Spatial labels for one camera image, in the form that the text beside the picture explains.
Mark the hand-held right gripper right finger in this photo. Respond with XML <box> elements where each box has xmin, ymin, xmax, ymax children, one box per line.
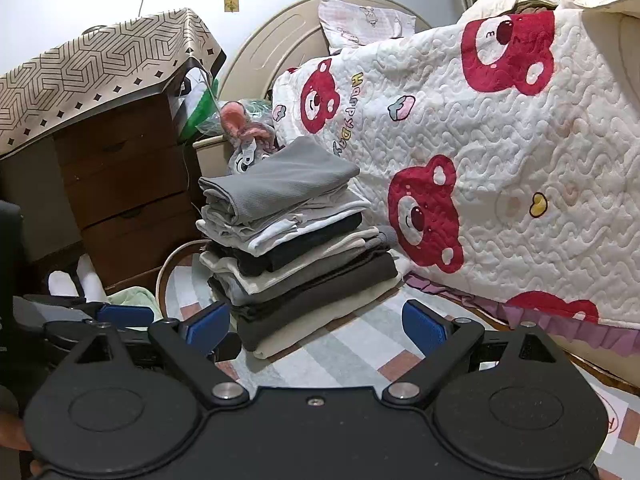
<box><xmin>382</xmin><ymin>299</ymin><xmax>572</xmax><ymax>407</ymax></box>

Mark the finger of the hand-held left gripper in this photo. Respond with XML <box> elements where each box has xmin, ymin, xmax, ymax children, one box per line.
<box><xmin>45</xmin><ymin>304</ymin><xmax>155</xmax><ymax>348</ymax></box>
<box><xmin>207</xmin><ymin>332</ymin><xmax>242</xmax><ymax>362</ymax></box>

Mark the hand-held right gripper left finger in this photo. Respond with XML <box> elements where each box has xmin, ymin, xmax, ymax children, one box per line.
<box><xmin>60</xmin><ymin>301</ymin><xmax>251</xmax><ymax>409</ymax></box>

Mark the grey ribbed garment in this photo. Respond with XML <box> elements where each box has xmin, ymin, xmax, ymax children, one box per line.
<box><xmin>199</xmin><ymin>136</ymin><xmax>361</xmax><ymax>227</ymax></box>

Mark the stack of folded clothes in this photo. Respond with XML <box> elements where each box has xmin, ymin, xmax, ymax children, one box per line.
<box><xmin>195</xmin><ymin>194</ymin><xmax>402</xmax><ymax>361</ymax></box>

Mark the light green blanket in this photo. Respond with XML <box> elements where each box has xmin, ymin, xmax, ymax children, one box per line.
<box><xmin>106</xmin><ymin>286</ymin><xmax>164</xmax><ymax>322</ymax></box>

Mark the white cloth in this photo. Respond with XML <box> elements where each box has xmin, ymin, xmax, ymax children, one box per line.
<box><xmin>47</xmin><ymin>254</ymin><xmax>107</xmax><ymax>302</ymax></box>

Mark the white round hoop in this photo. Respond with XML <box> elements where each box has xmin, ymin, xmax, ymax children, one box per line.
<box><xmin>156</xmin><ymin>240</ymin><xmax>214</xmax><ymax>312</ymax></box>

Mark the wooden drawer cabinet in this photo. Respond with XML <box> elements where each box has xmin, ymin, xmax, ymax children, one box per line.
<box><xmin>0</xmin><ymin>91</ymin><xmax>202</xmax><ymax>292</ymax></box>

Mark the cream nightstand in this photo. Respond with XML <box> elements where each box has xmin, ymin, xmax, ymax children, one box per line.
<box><xmin>192</xmin><ymin>132</ymin><xmax>237</xmax><ymax>182</ymax></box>

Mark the wooden bed base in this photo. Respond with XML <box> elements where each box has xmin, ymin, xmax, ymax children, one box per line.
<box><xmin>480</xmin><ymin>310</ymin><xmax>640</xmax><ymax>387</ymax></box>

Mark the grey plush toy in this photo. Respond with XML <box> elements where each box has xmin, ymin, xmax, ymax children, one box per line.
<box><xmin>227</xmin><ymin>139</ymin><xmax>282</xmax><ymax>177</ymax></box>

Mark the white quilt with red bears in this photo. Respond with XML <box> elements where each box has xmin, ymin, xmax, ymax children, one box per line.
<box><xmin>270</xmin><ymin>7</ymin><xmax>640</xmax><ymax>357</ymax></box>

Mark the pink plush toy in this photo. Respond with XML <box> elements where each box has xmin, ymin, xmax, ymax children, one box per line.
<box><xmin>220</xmin><ymin>100</ymin><xmax>279</xmax><ymax>154</ymax></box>

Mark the green plastic bag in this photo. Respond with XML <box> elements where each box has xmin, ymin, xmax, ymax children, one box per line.
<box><xmin>174</xmin><ymin>66</ymin><xmax>222</xmax><ymax>142</ymax></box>

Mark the geometric patterned tablecloth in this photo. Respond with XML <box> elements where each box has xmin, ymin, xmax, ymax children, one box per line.
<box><xmin>0</xmin><ymin>7</ymin><xmax>227</xmax><ymax>157</ymax></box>

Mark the cream bed headboard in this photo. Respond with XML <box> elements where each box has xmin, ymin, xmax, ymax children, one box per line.
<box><xmin>217</xmin><ymin>0</ymin><xmax>436</xmax><ymax>107</ymax></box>

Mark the white printed pillow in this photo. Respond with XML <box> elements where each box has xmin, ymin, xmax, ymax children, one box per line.
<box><xmin>317</xmin><ymin>0</ymin><xmax>418</xmax><ymax>56</ymax></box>

